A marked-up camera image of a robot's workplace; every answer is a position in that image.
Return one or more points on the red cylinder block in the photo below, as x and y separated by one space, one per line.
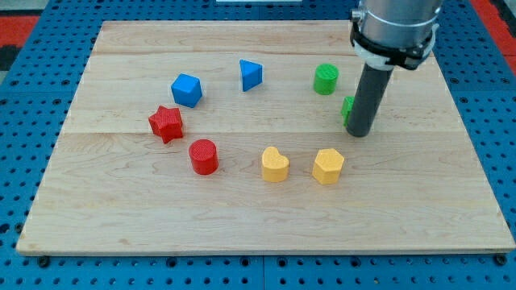
203 156

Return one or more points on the yellow heart block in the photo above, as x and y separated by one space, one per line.
274 165

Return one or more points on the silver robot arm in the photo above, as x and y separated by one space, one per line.
390 33

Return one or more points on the green star block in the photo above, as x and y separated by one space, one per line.
346 109

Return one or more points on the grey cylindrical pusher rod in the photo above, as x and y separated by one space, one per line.
369 93

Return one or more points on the wooden board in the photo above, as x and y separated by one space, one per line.
412 186

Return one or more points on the green cylinder block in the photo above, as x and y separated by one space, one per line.
325 79

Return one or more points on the red star block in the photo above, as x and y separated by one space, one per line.
167 123

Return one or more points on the blue triangle block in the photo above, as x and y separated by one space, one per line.
251 74

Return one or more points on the yellow hexagon block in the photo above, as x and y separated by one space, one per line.
328 165

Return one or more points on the blue cube block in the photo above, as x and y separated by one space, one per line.
186 90

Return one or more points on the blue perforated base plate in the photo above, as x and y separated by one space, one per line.
38 89

